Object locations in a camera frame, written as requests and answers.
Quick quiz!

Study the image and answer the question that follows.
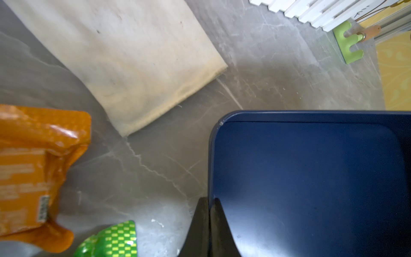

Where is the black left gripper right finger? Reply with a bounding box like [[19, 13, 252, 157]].
[[209, 198, 241, 257]]

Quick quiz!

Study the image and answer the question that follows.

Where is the white fabric garden glove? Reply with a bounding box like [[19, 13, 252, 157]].
[[6, 1, 227, 136]]

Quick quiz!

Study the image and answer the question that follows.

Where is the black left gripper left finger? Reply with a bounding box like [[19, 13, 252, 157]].
[[178, 197, 210, 257]]

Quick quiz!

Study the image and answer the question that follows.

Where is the white fence flower pot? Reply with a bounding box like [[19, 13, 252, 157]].
[[249, 0, 409, 32]]

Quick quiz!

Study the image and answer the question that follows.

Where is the dark blue storage box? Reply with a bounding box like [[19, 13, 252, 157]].
[[208, 111, 411, 257]]

